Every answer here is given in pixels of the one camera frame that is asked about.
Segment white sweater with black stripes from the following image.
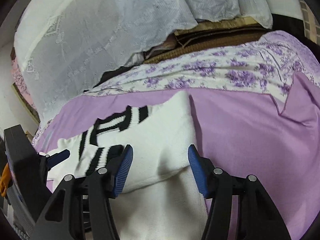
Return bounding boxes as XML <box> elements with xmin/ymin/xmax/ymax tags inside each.
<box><xmin>48</xmin><ymin>91</ymin><xmax>207</xmax><ymax>239</ymax></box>

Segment purple bed blanket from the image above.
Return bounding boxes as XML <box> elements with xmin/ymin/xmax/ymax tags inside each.
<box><xmin>32</xmin><ymin>71</ymin><xmax>320</xmax><ymax>240</ymax></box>

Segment pink floral hanging cloth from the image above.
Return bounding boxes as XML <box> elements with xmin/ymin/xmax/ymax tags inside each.
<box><xmin>10</xmin><ymin>48</ymin><xmax>36</xmax><ymax>110</ymax></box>

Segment white lace mosquito net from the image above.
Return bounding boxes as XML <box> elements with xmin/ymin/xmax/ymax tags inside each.
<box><xmin>14</xmin><ymin>0</ymin><xmax>273</xmax><ymax>122</ymax></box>

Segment floral purple white bedsheet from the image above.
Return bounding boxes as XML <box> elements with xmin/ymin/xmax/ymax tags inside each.
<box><xmin>85</xmin><ymin>30</ymin><xmax>319</xmax><ymax>102</ymax></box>

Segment brown woven bed mat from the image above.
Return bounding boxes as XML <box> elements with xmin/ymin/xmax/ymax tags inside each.
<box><xmin>144</xmin><ymin>17</ymin><xmax>270</xmax><ymax>64</ymax></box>

